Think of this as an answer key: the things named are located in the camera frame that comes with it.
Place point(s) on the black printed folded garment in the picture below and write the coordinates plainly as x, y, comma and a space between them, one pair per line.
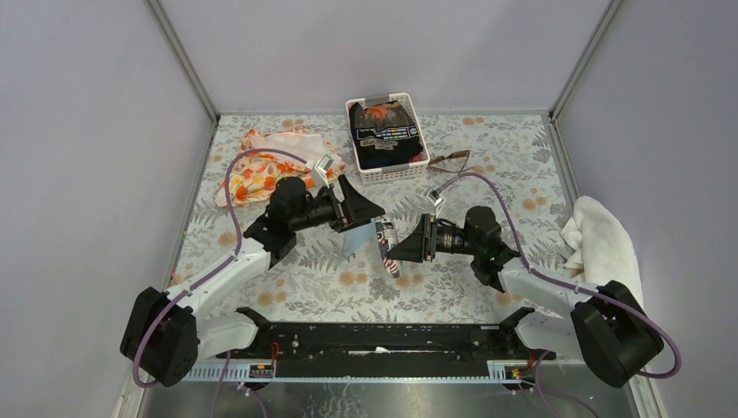
384, 135

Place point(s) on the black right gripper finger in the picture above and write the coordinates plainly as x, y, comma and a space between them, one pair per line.
407, 252
414, 241

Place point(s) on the orange floral cloth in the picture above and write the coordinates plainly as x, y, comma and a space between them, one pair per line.
291, 153

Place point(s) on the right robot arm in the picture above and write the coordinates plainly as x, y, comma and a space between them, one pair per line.
603, 326

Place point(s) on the floral patterned tablecloth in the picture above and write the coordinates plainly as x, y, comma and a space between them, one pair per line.
513, 172

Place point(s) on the white towel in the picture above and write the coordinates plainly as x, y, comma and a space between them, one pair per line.
602, 248

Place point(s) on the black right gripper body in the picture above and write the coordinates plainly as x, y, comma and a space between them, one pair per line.
451, 239

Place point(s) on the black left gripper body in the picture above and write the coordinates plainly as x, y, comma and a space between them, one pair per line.
323, 211

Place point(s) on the white perforated plastic basket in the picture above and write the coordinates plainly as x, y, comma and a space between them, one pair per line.
397, 172

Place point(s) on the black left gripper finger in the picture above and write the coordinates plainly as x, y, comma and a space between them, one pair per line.
354, 202
356, 219

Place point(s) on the brown tinted sunglasses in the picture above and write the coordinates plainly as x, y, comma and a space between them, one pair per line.
445, 167

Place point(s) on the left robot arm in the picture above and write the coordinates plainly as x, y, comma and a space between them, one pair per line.
169, 331

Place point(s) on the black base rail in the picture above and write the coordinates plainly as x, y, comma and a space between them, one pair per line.
385, 350

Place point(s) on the light blue cleaning cloth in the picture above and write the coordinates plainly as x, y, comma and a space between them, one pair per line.
358, 237

